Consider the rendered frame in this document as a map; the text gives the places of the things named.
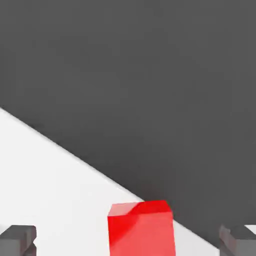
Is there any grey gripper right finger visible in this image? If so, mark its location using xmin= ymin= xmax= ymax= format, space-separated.
xmin=218 ymin=224 xmax=256 ymax=256

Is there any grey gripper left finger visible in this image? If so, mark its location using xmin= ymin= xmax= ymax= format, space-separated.
xmin=0 ymin=224 xmax=38 ymax=256

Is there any small red cube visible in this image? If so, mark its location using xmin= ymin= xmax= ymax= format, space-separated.
xmin=107 ymin=199 xmax=177 ymax=256

